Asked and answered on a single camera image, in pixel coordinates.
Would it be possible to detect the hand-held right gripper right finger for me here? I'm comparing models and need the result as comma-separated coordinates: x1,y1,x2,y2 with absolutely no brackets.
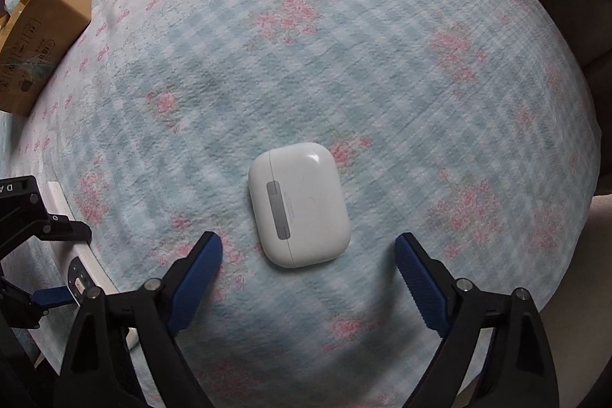
394,232,560,408

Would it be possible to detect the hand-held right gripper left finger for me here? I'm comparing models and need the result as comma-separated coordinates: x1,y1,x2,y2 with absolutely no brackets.
60,231,224,408

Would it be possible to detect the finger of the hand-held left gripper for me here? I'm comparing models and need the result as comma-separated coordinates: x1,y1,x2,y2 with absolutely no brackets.
0,276,73,325
29,211,93,247

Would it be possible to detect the white earbuds case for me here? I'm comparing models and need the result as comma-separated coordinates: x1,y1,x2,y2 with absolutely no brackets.
247,142,352,268

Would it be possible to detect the cardboard box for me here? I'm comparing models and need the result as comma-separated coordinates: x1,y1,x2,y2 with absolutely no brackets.
0,0,94,117

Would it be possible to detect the floral checked bed sheet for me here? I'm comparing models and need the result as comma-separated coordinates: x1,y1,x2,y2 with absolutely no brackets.
0,0,602,408

